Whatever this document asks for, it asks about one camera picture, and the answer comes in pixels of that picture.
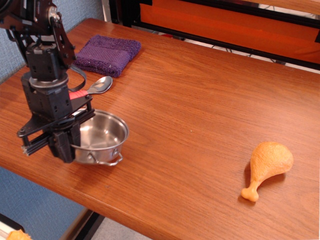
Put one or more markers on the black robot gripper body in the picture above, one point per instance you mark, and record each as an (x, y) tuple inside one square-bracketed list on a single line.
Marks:
[(52, 110)]

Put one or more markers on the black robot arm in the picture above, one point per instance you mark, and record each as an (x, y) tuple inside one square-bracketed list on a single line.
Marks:
[(37, 29)]

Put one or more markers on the black table leg frame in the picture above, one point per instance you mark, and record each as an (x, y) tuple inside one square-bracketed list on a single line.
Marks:
[(84, 226)]

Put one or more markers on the orange toy chicken drumstick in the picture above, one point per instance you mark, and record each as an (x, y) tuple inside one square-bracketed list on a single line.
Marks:
[(268, 159)]

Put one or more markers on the small stainless steel pan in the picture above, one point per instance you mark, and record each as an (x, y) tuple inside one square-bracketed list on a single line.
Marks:
[(101, 140)]

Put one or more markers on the orange object at floor corner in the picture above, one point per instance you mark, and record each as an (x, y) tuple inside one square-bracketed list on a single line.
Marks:
[(11, 230)]

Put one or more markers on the orange panel with black frame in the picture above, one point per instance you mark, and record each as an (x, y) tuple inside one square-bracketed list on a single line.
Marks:
[(283, 30)]

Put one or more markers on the red-handled metal spoon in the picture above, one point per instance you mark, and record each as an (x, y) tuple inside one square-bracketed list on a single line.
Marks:
[(99, 87)]

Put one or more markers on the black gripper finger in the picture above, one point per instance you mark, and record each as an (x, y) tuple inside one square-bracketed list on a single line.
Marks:
[(59, 144), (75, 134)]

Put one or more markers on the purple folded cloth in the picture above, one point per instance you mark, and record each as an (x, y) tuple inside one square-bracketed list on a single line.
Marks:
[(106, 55)]

